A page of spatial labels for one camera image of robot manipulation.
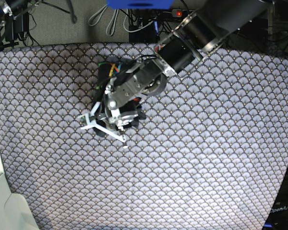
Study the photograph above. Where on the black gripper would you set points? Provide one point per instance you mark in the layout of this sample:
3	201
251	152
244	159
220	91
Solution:
129	116

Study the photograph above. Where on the dark grey T-shirt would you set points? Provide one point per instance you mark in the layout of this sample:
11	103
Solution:
111	77

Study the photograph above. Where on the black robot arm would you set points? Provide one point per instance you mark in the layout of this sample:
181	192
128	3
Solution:
10	10
198	34

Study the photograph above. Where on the black power adapter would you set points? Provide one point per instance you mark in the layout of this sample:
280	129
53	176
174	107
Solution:
19	27

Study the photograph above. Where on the white plastic bin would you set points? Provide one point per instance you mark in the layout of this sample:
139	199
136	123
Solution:
15	213

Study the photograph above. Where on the fan-patterned table cloth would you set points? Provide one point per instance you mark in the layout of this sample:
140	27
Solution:
211	154

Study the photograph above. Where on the black power strip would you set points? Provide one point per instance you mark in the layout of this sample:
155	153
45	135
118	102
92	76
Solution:
179	13

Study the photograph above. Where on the black OpenArm base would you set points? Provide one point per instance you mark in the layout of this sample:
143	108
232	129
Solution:
278	217

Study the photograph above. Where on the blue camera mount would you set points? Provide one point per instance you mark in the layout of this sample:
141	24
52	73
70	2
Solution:
140	4

